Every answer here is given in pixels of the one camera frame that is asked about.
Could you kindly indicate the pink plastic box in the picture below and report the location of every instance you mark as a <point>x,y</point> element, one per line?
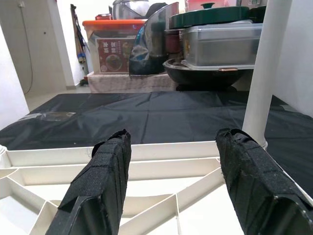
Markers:
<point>195,5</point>

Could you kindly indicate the dark red jar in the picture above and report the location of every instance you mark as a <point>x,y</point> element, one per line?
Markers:
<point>172,42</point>

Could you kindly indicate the black head mop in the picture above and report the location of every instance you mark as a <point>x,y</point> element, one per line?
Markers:
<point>79,49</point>

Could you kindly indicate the green round lid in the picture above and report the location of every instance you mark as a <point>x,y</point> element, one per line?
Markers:
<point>210,17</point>

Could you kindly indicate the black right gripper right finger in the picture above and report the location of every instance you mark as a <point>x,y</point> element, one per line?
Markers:
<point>256,183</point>

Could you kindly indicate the black round bowl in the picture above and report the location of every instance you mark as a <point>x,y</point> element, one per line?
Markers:
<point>200,78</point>

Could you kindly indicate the silver metal pot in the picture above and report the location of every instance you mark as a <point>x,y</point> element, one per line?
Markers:
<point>130,8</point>

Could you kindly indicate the orange lid storage box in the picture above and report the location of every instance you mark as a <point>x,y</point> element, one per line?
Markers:
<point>110,31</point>

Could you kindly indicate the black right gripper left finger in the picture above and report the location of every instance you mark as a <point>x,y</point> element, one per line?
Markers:
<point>102,176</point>

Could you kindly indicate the black tablecloth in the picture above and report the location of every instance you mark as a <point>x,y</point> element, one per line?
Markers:
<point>171,117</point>

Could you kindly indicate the clear tape patch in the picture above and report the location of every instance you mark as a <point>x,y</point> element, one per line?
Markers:
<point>53,116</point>

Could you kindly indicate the white plastic table leg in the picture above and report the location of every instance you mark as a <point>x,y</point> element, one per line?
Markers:
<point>264,73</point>

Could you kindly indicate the white plastic children table top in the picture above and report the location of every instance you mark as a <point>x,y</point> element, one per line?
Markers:
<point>159,151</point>

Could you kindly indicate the clear plastic storage box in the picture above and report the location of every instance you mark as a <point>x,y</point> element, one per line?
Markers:
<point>220,46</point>

